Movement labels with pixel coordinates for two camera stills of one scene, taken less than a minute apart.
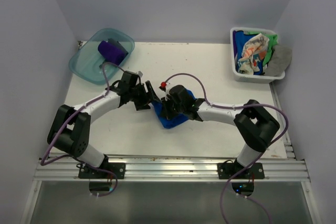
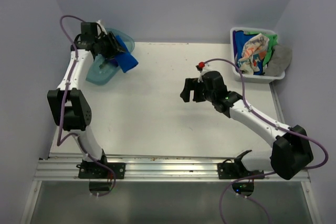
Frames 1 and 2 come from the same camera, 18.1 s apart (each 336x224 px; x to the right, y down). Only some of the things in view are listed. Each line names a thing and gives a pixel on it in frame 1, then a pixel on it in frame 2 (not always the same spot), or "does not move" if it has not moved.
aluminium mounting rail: [55, 168] does not move
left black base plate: [118, 169] does not move
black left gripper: [143, 104] to [115, 47]
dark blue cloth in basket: [239, 39] does not move
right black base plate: [227, 170] does not move
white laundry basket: [250, 78] does not move
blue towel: [176, 119] to [125, 59]
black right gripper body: [171, 108] to [209, 95]
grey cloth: [281, 60] does not move
